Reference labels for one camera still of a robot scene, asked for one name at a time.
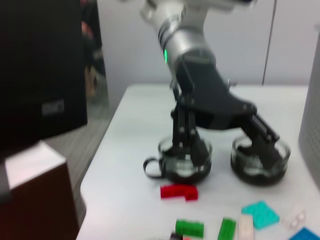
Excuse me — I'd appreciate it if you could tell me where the brown cardboard box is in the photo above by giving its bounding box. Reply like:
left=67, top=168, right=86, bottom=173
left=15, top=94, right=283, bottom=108
left=0, top=139, right=87, bottom=240

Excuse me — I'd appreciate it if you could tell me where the blue square building block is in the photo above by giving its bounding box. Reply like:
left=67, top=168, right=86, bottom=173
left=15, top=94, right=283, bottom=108
left=287, top=226, right=320, bottom=240

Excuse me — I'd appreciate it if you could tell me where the black monitor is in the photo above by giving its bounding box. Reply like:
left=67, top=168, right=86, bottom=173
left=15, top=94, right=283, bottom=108
left=0, top=0, right=88, bottom=157

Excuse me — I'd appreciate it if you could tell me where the teal square building block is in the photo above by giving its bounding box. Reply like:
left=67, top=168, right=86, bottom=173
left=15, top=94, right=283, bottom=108
left=241, top=200, right=280, bottom=230

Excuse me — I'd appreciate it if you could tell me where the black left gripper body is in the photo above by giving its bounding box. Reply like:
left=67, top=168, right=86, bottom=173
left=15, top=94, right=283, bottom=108
left=171, top=51, right=258, bottom=130

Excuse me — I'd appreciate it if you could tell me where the grey-green perforated storage bin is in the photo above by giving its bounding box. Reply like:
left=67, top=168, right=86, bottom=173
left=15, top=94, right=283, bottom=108
left=298, top=22, right=320, bottom=181

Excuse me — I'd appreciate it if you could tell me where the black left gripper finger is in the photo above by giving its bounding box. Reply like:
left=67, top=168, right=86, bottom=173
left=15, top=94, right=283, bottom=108
left=240, top=113, right=284, bottom=171
left=171, top=101, right=213, bottom=174

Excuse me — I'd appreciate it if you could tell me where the dark red curved block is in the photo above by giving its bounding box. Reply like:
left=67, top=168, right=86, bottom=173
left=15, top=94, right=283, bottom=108
left=159, top=184, right=200, bottom=202

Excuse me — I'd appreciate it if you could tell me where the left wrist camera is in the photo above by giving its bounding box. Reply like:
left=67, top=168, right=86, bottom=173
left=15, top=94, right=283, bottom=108
left=183, top=0, right=259, bottom=14

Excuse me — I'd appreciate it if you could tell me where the white building block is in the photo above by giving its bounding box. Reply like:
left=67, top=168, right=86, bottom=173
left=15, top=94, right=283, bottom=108
left=282, top=207, right=307, bottom=231
left=237, top=213, right=256, bottom=240

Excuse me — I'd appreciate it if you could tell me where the green two-stud building block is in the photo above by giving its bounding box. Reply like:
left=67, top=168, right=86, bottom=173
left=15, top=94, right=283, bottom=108
left=216, top=217, right=237, bottom=240

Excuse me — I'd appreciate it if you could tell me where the green long building block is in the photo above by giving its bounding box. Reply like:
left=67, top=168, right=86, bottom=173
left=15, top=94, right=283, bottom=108
left=174, top=219, right=205, bottom=238

